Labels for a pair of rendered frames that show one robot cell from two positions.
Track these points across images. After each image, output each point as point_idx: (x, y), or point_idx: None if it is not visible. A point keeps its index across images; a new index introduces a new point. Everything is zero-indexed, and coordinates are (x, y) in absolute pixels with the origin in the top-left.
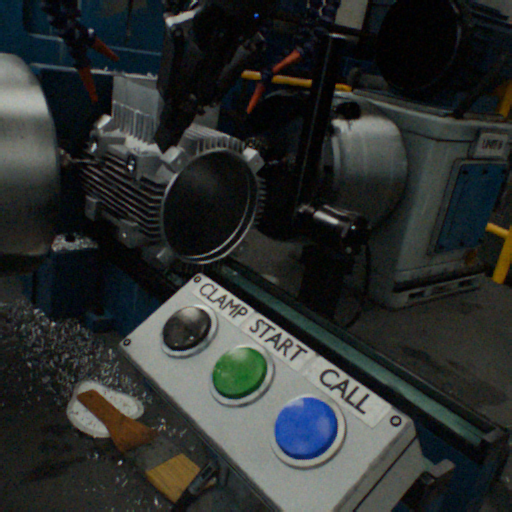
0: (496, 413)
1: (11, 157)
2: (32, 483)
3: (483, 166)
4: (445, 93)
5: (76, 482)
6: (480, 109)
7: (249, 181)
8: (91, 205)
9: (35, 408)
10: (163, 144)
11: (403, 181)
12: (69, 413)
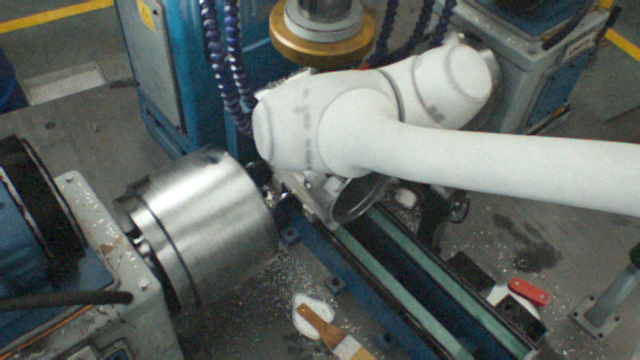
0: (551, 275)
1: (255, 245)
2: None
3: (570, 63)
4: (541, 6)
5: None
6: (575, 1)
7: None
8: (278, 183)
9: (276, 322)
10: (328, 174)
11: (499, 100)
12: (295, 323)
